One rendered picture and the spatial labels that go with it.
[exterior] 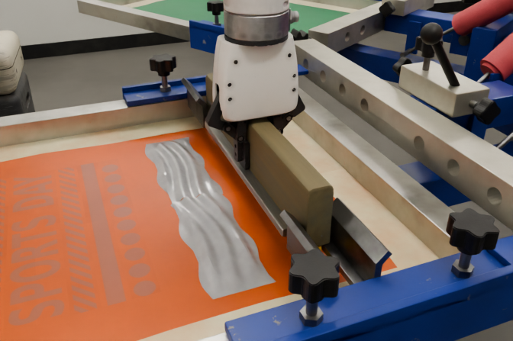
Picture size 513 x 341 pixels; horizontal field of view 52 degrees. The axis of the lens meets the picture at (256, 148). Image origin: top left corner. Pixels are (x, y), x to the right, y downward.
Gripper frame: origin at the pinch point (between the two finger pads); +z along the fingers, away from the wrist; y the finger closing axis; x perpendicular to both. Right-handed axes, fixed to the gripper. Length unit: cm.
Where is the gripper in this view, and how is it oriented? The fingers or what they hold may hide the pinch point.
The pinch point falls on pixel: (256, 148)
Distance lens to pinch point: 68.5
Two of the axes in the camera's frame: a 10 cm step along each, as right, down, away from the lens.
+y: -9.3, 1.7, -3.2
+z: 0.0, 8.8, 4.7
